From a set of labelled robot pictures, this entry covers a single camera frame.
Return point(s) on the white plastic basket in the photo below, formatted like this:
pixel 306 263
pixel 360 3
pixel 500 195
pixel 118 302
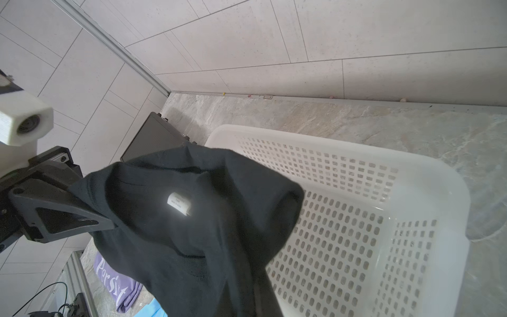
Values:
pixel 381 232

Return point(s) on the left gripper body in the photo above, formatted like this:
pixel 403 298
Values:
pixel 55 167

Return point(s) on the left corner metal post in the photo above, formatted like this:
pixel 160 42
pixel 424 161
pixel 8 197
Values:
pixel 72 10

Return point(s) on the black closed laptop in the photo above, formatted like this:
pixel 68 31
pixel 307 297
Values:
pixel 156 134

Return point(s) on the light blue t-shirt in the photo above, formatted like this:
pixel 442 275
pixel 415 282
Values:
pixel 153 309

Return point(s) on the purple t-shirt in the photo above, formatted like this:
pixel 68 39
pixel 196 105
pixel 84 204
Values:
pixel 123 289

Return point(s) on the black t-shirt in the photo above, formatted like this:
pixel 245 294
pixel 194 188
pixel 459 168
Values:
pixel 196 227

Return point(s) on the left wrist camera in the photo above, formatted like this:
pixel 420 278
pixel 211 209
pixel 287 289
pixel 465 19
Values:
pixel 25 119

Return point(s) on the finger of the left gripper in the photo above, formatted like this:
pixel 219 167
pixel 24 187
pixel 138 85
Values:
pixel 48 213

